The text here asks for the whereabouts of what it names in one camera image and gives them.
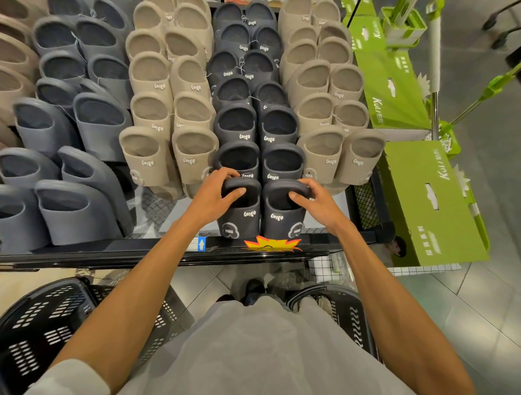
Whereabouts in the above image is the green metal mop pole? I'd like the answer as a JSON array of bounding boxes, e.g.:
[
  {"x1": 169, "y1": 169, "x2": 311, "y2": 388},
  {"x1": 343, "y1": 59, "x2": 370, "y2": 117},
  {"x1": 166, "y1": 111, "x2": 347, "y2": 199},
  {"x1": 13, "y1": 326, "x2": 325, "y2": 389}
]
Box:
[{"x1": 449, "y1": 61, "x2": 521, "y2": 128}]

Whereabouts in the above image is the column of beige slippers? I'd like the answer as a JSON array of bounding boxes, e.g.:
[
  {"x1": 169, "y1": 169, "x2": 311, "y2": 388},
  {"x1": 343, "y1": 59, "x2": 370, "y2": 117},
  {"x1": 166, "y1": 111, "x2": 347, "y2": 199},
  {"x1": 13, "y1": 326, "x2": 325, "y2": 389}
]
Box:
[{"x1": 125, "y1": 0, "x2": 217, "y2": 140}]

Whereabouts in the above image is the column of black slippers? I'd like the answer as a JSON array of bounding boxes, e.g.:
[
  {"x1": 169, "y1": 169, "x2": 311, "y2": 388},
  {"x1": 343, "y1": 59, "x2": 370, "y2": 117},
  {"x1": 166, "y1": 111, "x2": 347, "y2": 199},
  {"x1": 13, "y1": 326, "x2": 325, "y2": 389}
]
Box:
[{"x1": 205, "y1": 0, "x2": 290, "y2": 111}]

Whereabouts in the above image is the person's left forearm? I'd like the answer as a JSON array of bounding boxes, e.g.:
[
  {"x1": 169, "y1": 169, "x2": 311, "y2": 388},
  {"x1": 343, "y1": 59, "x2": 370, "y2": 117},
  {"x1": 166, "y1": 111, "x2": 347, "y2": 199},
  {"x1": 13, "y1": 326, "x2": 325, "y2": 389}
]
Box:
[{"x1": 50, "y1": 218, "x2": 208, "y2": 391}]

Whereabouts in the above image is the person's right forearm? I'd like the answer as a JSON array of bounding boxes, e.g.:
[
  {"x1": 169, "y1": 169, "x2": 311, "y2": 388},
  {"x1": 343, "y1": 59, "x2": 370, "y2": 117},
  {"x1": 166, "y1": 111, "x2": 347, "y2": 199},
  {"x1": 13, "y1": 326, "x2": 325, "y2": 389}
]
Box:
[{"x1": 335, "y1": 221, "x2": 477, "y2": 395}]

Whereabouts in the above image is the black basket with wavy slots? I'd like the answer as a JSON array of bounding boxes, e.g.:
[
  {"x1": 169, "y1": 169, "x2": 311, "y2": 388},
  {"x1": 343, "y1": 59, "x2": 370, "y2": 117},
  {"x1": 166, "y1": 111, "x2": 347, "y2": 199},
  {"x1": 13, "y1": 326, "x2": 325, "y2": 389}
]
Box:
[{"x1": 287, "y1": 284, "x2": 382, "y2": 364}]

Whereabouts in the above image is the person's left hand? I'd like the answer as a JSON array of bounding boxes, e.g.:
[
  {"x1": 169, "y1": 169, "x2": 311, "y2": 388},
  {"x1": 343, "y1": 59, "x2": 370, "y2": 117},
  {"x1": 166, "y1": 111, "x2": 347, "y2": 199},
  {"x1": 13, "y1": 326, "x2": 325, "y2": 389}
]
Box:
[{"x1": 185, "y1": 167, "x2": 248, "y2": 231}]

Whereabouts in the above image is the person's right hand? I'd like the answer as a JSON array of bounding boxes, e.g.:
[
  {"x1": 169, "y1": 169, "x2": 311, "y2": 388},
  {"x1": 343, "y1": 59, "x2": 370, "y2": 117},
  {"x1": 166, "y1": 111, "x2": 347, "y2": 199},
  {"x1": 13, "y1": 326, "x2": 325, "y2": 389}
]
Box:
[{"x1": 289, "y1": 177, "x2": 352, "y2": 236}]

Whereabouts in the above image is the column of pale cream slippers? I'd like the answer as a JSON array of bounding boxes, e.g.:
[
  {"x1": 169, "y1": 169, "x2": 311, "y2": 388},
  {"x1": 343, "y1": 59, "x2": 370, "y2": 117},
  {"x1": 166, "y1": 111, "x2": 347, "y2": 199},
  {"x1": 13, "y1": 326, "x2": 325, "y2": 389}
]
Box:
[{"x1": 278, "y1": 0, "x2": 370, "y2": 136}]

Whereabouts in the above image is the yellow starburst price sticker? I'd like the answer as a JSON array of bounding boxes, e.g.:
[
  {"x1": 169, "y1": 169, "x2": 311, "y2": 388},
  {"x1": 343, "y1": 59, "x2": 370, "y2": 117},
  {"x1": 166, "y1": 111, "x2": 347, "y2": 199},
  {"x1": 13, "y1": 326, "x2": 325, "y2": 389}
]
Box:
[{"x1": 244, "y1": 235, "x2": 303, "y2": 253}]

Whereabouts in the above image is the metal trolley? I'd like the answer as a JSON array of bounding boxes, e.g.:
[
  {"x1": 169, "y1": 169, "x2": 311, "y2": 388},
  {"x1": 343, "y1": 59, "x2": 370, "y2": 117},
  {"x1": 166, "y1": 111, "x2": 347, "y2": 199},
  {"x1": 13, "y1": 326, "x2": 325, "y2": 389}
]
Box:
[{"x1": 482, "y1": 0, "x2": 521, "y2": 50}]

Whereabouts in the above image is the person's light grey shirt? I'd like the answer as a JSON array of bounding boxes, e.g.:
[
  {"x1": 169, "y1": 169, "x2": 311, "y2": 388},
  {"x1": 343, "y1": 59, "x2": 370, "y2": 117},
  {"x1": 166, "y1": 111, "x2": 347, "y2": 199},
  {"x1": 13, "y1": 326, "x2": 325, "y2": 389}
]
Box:
[{"x1": 24, "y1": 296, "x2": 416, "y2": 395}]

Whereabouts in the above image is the green cardboard box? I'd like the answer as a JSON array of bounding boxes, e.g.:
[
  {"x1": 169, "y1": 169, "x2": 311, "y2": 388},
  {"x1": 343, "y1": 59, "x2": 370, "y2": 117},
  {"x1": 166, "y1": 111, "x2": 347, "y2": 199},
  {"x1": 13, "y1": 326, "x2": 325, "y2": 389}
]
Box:
[
  {"x1": 341, "y1": 0, "x2": 378, "y2": 18},
  {"x1": 344, "y1": 14, "x2": 386, "y2": 54},
  {"x1": 354, "y1": 48, "x2": 433, "y2": 142},
  {"x1": 378, "y1": 140, "x2": 491, "y2": 268}
]

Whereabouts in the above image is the white handle green mop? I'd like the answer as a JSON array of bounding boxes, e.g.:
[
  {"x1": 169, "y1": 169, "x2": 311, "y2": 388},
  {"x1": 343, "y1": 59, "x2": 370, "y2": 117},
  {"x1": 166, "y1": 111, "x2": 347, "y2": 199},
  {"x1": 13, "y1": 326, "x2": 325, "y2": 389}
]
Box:
[{"x1": 425, "y1": 0, "x2": 462, "y2": 160}]

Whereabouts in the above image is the green white mop bucket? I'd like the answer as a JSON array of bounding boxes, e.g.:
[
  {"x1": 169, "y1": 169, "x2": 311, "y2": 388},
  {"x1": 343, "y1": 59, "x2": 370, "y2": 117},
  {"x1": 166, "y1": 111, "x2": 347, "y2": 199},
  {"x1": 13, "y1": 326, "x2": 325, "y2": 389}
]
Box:
[{"x1": 380, "y1": 0, "x2": 428, "y2": 48}]

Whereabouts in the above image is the column of grey slippers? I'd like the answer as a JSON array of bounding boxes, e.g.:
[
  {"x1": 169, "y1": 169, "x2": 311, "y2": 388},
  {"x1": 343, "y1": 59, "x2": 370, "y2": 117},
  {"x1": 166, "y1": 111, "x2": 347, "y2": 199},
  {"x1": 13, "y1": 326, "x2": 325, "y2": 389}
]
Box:
[{"x1": 32, "y1": 0, "x2": 134, "y2": 111}]

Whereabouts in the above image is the black slipper display shelf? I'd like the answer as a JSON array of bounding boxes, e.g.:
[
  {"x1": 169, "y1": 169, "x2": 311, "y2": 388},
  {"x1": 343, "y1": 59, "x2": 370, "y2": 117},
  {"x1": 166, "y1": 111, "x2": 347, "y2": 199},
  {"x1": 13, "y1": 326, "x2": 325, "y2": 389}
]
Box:
[{"x1": 0, "y1": 0, "x2": 396, "y2": 270}]

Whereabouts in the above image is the grey rubber slipper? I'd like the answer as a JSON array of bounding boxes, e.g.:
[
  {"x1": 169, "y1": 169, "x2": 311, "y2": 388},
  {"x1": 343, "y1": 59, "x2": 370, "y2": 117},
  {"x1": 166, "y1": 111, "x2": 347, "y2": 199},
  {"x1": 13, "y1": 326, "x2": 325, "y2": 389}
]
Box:
[
  {"x1": 58, "y1": 145, "x2": 136, "y2": 238},
  {"x1": 73, "y1": 92, "x2": 134, "y2": 163},
  {"x1": 0, "y1": 185, "x2": 50, "y2": 256},
  {"x1": 34, "y1": 179, "x2": 124, "y2": 247},
  {"x1": 0, "y1": 147, "x2": 62, "y2": 189},
  {"x1": 12, "y1": 97, "x2": 81, "y2": 160}
]

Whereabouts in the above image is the white wire grid panel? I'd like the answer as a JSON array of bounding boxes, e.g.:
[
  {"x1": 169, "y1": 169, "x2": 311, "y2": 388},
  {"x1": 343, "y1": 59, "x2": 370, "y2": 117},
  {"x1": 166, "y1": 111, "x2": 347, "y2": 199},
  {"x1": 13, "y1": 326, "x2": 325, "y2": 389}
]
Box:
[{"x1": 307, "y1": 254, "x2": 463, "y2": 284}]

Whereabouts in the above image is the display of taupe slides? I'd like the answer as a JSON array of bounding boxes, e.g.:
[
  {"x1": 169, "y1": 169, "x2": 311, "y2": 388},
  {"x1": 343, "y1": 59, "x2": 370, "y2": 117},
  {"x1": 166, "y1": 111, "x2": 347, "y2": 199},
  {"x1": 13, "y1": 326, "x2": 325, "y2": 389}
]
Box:
[{"x1": 0, "y1": 0, "x2": 42, "y2": 150}]

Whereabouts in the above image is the beige logo slide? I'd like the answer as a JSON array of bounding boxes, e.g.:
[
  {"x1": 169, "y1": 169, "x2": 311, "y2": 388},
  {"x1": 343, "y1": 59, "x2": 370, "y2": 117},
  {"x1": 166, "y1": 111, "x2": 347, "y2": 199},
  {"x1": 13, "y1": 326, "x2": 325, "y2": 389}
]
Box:
[{"x1": 119, "y1": 126, "x2": 181, "y2": 189}]

